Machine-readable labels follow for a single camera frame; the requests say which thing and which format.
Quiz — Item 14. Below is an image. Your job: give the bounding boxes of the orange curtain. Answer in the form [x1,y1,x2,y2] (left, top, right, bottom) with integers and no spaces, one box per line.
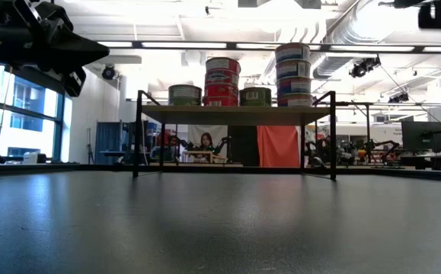
[257,126,301,168]

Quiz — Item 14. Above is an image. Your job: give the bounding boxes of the large window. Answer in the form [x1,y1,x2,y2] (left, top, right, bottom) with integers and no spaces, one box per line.
[0,66,65,159]

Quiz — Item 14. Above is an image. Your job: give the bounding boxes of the background computer monitor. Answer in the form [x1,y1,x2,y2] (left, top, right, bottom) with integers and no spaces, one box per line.
[401,120,441,154]

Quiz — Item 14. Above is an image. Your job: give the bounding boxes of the black track spotlight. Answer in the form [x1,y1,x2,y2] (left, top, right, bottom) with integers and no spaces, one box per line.
[387,91,411,104]
[348,56,382,79]

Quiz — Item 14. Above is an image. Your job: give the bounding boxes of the wooden shelf black legs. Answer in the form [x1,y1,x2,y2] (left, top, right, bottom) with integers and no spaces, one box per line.
[132,89,337,182]

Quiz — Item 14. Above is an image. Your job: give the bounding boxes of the blue curtain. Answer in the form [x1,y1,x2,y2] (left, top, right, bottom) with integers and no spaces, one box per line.
[95,121,122,165]

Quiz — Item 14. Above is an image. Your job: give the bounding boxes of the black metal table frame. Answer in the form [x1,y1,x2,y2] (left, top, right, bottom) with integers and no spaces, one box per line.
[0,162,441,183]

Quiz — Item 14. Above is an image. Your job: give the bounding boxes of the long ceiling light bar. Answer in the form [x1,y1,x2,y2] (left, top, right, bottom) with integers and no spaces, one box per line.
[96,40,441,54]

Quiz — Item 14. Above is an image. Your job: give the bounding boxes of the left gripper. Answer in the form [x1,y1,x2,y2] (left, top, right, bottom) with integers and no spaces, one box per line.
[0,0,110,98]

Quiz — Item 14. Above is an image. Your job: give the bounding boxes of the silver ribbed ceiling duct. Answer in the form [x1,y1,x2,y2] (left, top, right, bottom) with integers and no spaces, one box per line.
[261,0,381,81]

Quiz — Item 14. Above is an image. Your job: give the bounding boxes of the person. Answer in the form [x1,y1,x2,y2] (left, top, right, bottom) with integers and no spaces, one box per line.
[199,132,216,153]

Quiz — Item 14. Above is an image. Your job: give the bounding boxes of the round black ceiling spotlight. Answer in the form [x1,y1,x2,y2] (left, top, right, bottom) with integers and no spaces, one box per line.
[101,64,117,81]

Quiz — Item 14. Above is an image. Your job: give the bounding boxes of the black partition panel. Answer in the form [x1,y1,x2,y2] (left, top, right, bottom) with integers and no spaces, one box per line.
[226,126,260,167]

